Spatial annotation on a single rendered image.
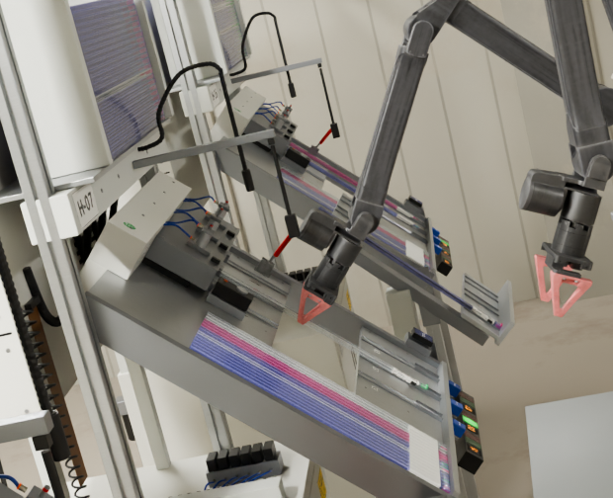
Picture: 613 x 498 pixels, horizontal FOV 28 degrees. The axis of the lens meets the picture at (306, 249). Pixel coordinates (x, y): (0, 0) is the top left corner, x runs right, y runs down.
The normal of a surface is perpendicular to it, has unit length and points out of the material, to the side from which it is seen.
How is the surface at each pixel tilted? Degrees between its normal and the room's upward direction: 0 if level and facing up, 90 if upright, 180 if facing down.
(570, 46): 90
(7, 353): 90
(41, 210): 90
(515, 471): 0
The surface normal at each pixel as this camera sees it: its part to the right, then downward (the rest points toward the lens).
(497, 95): -0.13, 0.25
